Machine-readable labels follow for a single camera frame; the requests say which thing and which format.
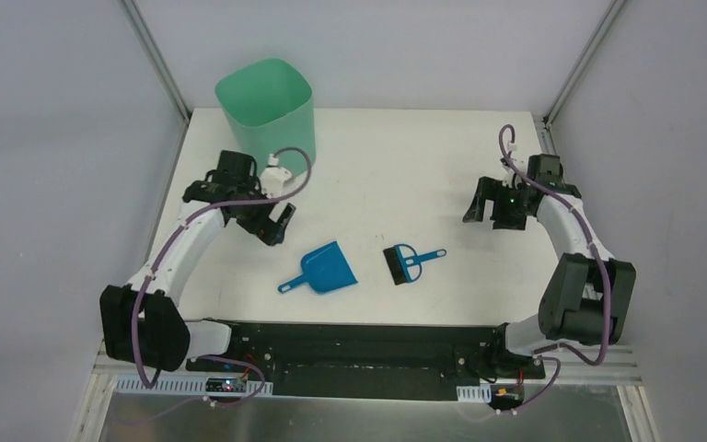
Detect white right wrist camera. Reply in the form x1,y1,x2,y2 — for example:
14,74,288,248
501,142,523,189

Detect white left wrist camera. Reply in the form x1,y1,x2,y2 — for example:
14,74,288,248
259,154,294,199

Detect aluminium frame rail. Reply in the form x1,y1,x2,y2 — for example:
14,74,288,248
92,342,643,386

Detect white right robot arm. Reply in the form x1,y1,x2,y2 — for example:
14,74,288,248
462,154,636,378

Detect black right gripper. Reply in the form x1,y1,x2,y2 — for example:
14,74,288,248
463,177,532,231

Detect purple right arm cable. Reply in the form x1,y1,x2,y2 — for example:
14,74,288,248
498,124,612,422

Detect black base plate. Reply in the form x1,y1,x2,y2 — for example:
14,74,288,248
186,321,546,401

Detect green plastic bin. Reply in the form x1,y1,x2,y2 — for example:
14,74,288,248
214,58,317,176

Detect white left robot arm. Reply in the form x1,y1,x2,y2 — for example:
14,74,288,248
99,147,296,373

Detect blue plastic dustpan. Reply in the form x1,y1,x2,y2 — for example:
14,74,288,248
277,241,358,295

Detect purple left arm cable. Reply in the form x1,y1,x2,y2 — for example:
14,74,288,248
131,146,313,409

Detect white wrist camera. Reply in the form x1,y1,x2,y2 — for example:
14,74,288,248
501,142,523,189
259,154,294,199

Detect blue hand brush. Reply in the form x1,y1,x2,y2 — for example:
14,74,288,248
382,243,447,285

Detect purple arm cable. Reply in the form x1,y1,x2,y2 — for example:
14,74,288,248
131,146,313,409
498,124,612,422

